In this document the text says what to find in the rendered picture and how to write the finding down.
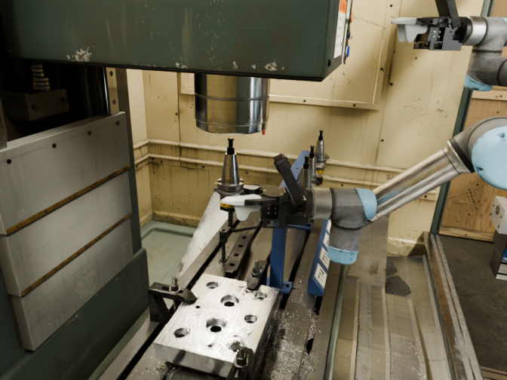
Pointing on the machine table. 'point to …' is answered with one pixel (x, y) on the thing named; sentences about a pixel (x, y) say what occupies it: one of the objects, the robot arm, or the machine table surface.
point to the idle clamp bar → (238, 256)
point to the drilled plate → (166, 340)
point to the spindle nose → (231, 104)
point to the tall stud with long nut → (223, 243)
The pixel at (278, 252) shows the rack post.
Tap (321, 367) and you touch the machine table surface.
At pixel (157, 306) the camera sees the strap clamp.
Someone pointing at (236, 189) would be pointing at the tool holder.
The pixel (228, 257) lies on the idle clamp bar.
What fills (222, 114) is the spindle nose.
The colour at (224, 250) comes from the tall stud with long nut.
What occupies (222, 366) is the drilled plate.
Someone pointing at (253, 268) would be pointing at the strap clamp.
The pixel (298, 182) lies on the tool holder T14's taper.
